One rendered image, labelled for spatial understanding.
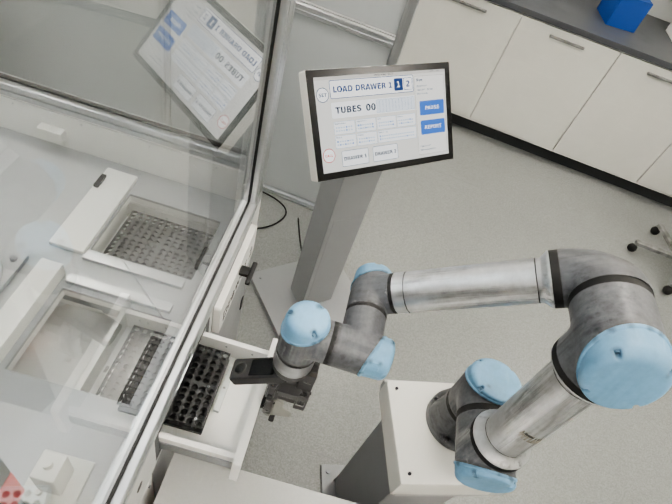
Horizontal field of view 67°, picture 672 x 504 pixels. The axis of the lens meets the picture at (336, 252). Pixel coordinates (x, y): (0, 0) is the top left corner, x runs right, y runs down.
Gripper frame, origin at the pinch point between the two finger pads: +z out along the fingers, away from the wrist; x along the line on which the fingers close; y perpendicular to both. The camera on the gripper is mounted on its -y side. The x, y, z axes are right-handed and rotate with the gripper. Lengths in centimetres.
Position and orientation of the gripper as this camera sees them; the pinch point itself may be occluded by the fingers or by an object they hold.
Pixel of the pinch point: (267, 402)
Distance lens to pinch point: 113.7
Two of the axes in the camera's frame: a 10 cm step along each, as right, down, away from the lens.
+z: -2.3, 6.3, 7.4
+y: 9.5, 3.0, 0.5
